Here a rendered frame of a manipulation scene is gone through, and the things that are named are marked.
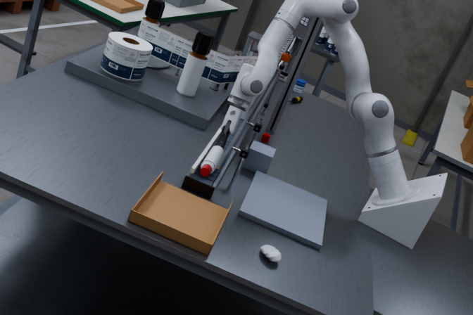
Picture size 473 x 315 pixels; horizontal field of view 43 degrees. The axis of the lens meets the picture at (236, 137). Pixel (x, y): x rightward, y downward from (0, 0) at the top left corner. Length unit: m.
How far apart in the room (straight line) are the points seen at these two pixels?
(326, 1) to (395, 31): 4.71
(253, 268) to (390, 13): 5.38
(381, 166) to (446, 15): 4.65
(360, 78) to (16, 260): 1.51
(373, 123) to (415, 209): 0.36
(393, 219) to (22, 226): 1.53
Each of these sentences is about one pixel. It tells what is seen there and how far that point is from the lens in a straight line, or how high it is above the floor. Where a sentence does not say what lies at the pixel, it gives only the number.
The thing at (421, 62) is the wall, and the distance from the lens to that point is 6.94.
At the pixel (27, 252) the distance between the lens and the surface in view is 2.59.
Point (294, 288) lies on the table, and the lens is 1.82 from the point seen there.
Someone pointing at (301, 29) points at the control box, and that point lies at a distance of 2.71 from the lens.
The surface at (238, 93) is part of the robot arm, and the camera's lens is 2.19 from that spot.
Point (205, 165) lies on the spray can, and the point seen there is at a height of 0.92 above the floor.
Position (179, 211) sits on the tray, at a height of 0.83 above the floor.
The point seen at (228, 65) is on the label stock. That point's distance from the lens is 2.91.
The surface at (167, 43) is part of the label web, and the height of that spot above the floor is 1.01.
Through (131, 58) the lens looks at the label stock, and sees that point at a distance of 2.65.
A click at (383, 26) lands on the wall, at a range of 6.95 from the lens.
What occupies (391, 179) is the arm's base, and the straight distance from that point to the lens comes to 2.35.
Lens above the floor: 1.81
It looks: 22 degrees down
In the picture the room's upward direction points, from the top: 22 degrees clockwise
